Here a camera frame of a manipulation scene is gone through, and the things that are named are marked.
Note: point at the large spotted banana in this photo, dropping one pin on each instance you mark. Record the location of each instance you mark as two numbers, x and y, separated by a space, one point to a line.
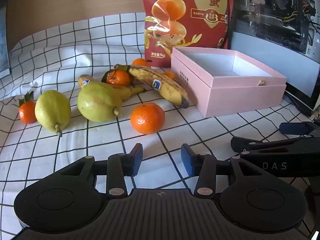
165 87

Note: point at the yellow-green lemon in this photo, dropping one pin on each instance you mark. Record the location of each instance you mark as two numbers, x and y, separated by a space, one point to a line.
52 110

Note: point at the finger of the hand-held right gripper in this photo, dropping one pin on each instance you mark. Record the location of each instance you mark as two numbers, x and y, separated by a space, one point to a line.
250 147
292 128

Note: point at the mandarin orange with stem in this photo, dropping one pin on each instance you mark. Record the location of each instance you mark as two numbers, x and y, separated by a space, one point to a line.
118 77

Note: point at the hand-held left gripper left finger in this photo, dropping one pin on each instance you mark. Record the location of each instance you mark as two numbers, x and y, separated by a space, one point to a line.
136 158

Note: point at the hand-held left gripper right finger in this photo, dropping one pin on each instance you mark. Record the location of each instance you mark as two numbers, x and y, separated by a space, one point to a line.
187 160

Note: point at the green pear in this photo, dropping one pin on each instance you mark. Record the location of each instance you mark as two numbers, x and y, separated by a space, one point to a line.
97 102

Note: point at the small yellow banana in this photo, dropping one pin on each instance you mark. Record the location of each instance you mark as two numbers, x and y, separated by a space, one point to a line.
127 92

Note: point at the pink cardboard box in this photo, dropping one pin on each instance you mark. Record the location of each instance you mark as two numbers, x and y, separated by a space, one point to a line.
237 97

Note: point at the dark grey panel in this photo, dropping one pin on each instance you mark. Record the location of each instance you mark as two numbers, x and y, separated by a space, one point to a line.
3 42

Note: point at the small mandarin orange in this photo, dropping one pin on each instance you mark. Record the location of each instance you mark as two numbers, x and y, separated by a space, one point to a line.
170 75

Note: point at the red snack bag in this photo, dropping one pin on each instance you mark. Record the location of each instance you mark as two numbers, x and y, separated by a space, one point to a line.
190 17

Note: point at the mandarin orange with pointed leaves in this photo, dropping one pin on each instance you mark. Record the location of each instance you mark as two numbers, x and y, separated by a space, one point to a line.
27 113

